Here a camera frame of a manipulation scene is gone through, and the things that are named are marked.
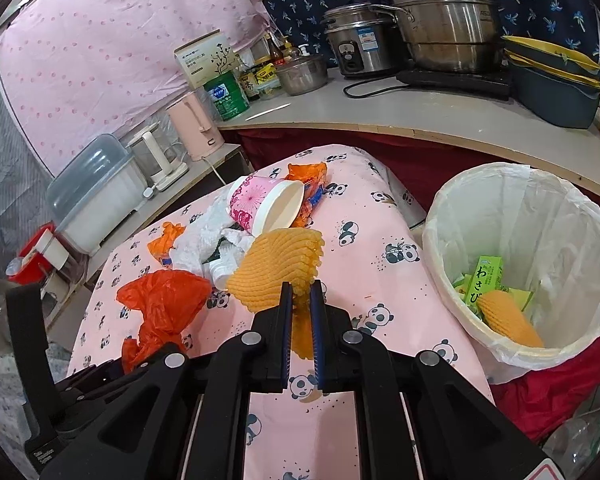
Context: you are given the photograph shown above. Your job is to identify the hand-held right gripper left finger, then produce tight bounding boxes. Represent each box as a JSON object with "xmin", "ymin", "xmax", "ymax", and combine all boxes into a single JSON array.
[{"xmin": 72, "ymin": 282, "xmax": 295, "ymax": 480}]

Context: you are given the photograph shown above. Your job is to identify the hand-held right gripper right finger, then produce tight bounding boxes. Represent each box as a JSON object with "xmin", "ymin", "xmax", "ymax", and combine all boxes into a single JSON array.
[{"xmin": 310, "ymin": 280, "xmax": 548, "ymax": 480}]

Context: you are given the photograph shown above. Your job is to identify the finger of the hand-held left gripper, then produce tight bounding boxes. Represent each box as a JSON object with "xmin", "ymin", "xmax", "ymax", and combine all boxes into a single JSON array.
[{"xmin": 55, "ymin": 357, "xmax": 153, "ymax": 403}]

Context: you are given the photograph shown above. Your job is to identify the orange foam fruit net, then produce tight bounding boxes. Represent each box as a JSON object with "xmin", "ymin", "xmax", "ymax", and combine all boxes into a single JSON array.
[
  {"xmin": 480, "ymin": 290, "xmax": 546, "ymax": 348},
  {"xmin": 226, "ymin": 227, "xmax": 326, "ymax": 361}
]

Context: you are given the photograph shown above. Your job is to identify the red orange plastic bag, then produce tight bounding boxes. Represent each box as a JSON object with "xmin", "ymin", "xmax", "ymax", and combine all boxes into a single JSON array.
[{"xmin": 116, "ymin": 270, "xmax": 213, "ymax": 373}]

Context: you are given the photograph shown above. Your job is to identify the green white packet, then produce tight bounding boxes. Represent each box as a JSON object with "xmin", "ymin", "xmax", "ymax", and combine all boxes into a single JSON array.
[{"xmin": 207, "ymin": 242, "xmax": 236, "ymax": 290}]

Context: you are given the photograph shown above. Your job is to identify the pink paper cup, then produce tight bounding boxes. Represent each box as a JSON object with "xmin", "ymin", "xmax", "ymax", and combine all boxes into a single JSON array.
[{"xmin": 228, "ymin": 175, "xmax": 306, "ymax": 237}]

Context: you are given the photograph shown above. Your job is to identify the orange printed snack bag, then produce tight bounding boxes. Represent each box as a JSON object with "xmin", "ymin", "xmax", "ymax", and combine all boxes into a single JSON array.
[{"xmin": 286, "ymin": 161, "xmax": 328, "ymax": 228}]

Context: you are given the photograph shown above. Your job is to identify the bin with white liner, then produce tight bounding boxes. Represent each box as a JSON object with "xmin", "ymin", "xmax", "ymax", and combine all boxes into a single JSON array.
[{"xmin": 422, "ymin": 162, "xmax": 600, "ymax": 386}]

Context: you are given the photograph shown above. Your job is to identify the pink panda print blanket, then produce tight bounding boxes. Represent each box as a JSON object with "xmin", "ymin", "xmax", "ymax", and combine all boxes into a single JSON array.
[{"xmin": 67, "ymin": 144, "xmax": 496, "ymax": 480}]

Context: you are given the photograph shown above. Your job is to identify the red white container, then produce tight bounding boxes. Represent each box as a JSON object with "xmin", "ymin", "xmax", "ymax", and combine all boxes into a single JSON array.
[{"xmin": 5, "ymin": 225, "xmax": 73, "ymax": 286}]

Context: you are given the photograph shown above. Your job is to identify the clear crumpled plastic bag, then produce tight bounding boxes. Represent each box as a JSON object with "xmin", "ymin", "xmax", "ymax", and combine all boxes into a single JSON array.
[{"xmin": 172, "ymin": 202, "xmax": 253, "ymax": 273}]

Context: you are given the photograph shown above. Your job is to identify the plastic dish box with lid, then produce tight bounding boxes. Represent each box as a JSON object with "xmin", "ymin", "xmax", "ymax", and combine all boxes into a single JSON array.
[{"xmin": 46, "ymin": 134, "xmax": 148, "ymax": 256}]

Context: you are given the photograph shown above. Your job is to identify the grey patterned cloth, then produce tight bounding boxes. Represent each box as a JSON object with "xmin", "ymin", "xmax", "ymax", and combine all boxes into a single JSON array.
[{"xmin": 0, "ymin": 50, "xmax": 51, "ymax": 241}]

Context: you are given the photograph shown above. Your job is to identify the dark red counter skirt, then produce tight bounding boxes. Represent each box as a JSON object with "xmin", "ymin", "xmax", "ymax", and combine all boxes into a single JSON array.
[{"xmin": 220, "ymin": 127, "xmax": 581, "ymax": 211}]

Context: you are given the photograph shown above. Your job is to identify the white glass kettle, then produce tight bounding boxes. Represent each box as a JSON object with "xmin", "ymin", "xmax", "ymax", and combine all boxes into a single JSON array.
[{"xmin": 127, "ymin": 122, "xmax": 188, "ymax": 192}]

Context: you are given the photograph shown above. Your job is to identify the red cloth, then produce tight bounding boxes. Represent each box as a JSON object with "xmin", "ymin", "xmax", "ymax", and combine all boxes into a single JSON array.
[{"xmin": 490, "ymin": 330, "xmax": 600, "ymax": 443}]

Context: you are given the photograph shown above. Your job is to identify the white knife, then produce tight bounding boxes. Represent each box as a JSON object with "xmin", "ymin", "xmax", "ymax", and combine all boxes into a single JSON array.
[{"xmin": 245, "ymin": 103, "xmax": 292, "ymax": 121}]

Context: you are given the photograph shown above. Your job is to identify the pink electric kettle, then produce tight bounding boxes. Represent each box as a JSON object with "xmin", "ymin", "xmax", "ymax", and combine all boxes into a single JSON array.
[{"xmin": 166, "ymin": 91, "xmax": 226, "ymax": 162}]

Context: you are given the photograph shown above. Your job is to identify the green tin can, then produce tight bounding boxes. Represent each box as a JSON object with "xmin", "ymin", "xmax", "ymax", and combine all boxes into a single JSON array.
[{"xmin": 203, "ymin": 71, "xmax": 250, "ymax": 122}]

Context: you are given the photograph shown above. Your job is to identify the clear plastic bottle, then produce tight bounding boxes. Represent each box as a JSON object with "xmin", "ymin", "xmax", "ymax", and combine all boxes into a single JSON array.
[{"xmin": 542, "ymin": 400, "xmax": 600, "ymax": 471}]

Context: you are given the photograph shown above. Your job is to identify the dark sauce bottle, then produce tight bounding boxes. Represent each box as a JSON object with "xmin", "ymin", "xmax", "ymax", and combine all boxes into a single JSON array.
[{"xmin": 239, "ymin": 67, "xmax": 261, "ymax": 101}]

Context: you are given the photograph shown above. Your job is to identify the small steel bowl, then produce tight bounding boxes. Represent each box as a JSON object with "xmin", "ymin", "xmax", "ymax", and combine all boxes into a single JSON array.
[{"xmin": 276, "ymin": 52, "xmax": 328, "ymax": 97}]

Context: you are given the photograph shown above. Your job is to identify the black induction cooker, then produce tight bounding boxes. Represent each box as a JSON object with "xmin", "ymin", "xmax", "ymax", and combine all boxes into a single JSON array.
[{"xmin": 397, "ymin": 67, "xmax": 513, "ymax": 101}]

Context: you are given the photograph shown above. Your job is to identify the white green carton box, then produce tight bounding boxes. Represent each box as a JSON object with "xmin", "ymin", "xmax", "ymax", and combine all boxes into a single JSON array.
[{"xmin": 175, "ymin": 30, "xmax": 241, "ymax": 88}]

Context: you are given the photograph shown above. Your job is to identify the pink dotted cloth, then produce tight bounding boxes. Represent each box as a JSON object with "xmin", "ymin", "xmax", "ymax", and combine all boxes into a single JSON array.
[{"xmin": 0, "ymin": 0, "xmax": 276, "ymax": 176}]

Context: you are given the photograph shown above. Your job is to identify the steel rice cooker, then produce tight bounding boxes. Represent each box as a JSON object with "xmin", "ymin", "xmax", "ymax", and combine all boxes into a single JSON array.
[{"xmin": 322, "ymin": 2, "xmax": 406, "ymax": 78}]

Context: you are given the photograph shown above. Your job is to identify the dark blue stacked basins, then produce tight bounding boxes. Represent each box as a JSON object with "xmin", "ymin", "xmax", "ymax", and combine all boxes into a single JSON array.
[{"xmin": 507, "ymin": 60, "xmax": 600, "ymax": 128}]

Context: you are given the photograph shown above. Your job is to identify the navy printed cloth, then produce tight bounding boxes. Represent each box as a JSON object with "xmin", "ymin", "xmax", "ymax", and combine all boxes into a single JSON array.
[{"xmin": 262, "ymin": 0, "xmax": 600, "ymax": 68}]

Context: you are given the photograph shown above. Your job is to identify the large steel steamer pot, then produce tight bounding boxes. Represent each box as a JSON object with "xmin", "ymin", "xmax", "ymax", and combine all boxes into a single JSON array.
[{"xmin": 375, "ymin": 0, "xmax": 508, "ymax": 73}]

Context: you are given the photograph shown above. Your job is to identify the grey basin yellow rim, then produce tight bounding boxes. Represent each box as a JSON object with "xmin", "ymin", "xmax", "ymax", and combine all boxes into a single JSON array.
[{"xmin": 501, "ymin": 35, "xmax": 600, "ymax": 86}]

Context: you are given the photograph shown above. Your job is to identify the white kettle cable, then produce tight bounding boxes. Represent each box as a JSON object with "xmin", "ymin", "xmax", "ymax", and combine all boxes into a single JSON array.
[{"xmin": 202, "ymin": 157, "xmax": 226, "ymax": 186}]

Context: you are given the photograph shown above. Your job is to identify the black power cable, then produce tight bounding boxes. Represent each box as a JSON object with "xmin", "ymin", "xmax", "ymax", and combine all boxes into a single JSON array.
[{"xmin": 343, "ymin": 77, "xmax": 411, "ymax": 98}]

